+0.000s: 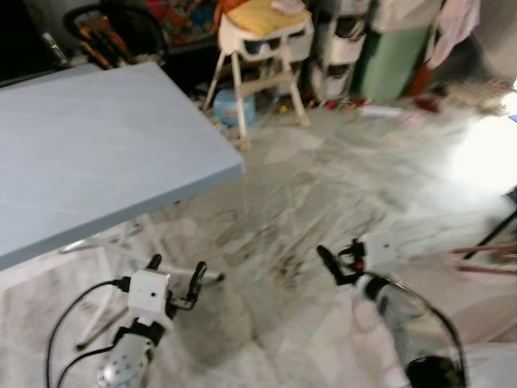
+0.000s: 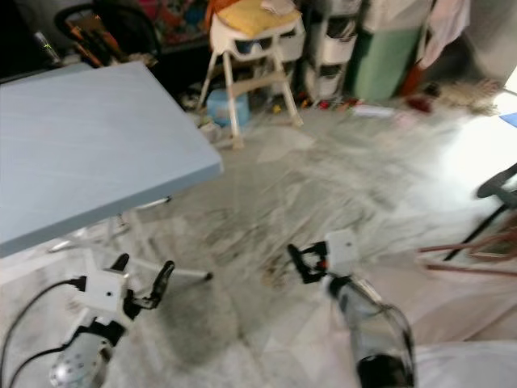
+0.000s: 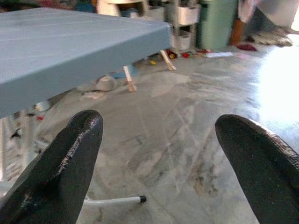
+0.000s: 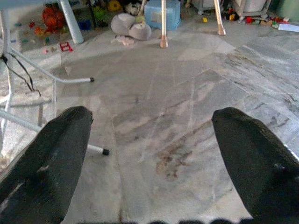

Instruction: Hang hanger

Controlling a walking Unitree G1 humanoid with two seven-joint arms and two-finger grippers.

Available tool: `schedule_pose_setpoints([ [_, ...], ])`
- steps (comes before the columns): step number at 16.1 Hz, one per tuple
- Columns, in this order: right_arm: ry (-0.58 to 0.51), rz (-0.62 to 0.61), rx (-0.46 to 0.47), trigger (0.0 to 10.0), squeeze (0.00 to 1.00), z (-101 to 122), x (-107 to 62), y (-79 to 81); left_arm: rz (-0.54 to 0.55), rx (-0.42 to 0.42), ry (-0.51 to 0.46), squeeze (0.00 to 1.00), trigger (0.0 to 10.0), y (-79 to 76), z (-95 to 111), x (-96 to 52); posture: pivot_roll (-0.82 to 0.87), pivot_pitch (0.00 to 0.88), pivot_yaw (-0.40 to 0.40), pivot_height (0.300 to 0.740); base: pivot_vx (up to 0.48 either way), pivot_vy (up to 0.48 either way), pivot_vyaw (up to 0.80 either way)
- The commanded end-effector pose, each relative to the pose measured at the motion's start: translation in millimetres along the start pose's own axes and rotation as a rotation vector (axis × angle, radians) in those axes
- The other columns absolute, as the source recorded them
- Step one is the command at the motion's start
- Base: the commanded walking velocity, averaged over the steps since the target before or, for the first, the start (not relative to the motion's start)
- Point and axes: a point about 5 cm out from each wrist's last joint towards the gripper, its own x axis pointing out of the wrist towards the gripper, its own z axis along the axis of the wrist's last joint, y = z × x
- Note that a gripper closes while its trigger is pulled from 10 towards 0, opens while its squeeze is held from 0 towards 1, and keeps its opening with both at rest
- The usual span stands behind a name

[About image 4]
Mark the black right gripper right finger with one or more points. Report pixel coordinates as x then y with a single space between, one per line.
261 175

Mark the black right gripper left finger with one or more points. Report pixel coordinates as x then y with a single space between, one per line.
42 175

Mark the grey folding table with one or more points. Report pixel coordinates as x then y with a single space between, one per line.
74 80

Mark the red white packet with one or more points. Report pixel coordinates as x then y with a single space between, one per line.
66 46

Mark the white paper sheet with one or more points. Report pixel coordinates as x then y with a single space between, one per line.
289 27

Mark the small red toy block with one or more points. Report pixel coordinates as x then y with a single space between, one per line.
249 19

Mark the blue toy block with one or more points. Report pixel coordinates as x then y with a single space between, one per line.
84 25

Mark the orange red toy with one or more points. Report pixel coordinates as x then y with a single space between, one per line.
52 18

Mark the small pink cloth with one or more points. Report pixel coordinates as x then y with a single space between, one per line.
123 40

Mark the red yellow toy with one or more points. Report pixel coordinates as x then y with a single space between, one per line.
230 16

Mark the small yellow toy block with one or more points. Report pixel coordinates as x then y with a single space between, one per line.
204 20

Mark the green storage bin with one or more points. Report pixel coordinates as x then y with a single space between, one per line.
288 9

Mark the grey drawer trolley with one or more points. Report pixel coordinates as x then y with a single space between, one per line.
252 5

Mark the green toy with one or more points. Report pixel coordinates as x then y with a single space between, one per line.
100 13

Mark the white baby high chair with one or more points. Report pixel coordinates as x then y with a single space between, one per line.
164 28

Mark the light blue box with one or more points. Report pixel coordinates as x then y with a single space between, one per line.
174 16

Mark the black white plush toy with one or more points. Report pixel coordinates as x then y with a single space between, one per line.
132 9

